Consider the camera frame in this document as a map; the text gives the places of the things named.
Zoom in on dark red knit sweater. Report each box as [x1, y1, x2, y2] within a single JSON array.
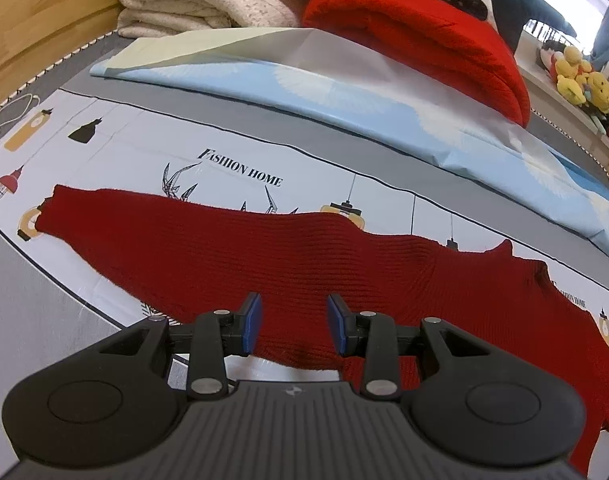
[[35, 185, 609, 471]]

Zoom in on printed grey bed sheet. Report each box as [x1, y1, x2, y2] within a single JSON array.
[[0, 52, 609, 479]]

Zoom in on light blue folded sheet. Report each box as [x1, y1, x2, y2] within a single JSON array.
[[91, 27, 609, 257]]

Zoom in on bright red folded blanket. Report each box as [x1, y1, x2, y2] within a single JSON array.
[[302, 0, 530, 127]]

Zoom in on yellow plush toys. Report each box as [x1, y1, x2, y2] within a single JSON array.
[[538, 41, 609, 122]]

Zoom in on teal shark plush toy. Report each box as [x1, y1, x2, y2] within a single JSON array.
[[491, 0, 577, 52]]

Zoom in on wooden headboard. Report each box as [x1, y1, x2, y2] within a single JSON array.
[[0, 0, 120, 103]]

